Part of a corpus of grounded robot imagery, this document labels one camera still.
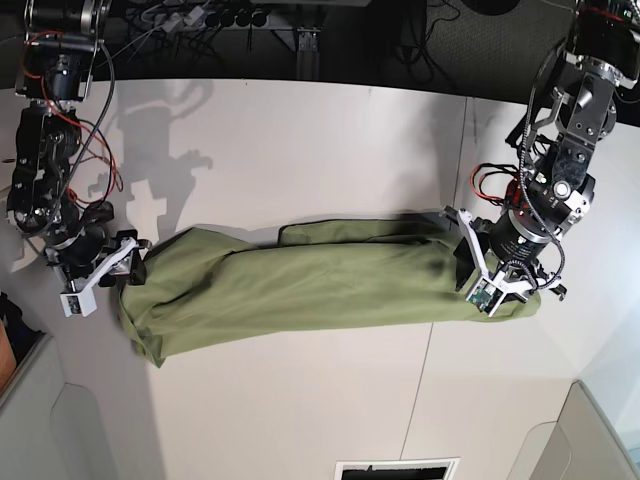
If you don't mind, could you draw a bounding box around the aluminium table frame post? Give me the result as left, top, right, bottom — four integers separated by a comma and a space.
272, 26, 322, 81

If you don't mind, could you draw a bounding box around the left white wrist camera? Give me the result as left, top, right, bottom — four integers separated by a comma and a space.
465, 277, 503, 317

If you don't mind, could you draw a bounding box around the white vent box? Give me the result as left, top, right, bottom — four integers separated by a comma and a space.
334, 457, 460, 480

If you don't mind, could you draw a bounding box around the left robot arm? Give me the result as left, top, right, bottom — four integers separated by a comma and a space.
443, 1, 639, 315

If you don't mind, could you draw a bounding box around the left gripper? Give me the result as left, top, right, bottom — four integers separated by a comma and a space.
442, 206, 552, 301

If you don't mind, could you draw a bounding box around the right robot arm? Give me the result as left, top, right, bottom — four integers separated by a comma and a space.
6, 1, 150, 291

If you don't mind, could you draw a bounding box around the olive green t-shirt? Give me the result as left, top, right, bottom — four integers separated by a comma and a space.
118, 213, 542, 370

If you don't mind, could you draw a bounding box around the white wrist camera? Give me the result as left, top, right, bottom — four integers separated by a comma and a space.
60, 288, 97, 317
465, 277, 503, 317

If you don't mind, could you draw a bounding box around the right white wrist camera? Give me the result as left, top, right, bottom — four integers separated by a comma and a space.
60, 288, 97, 317

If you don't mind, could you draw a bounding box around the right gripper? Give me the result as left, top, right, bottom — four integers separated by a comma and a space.
47, 229, 150, 290

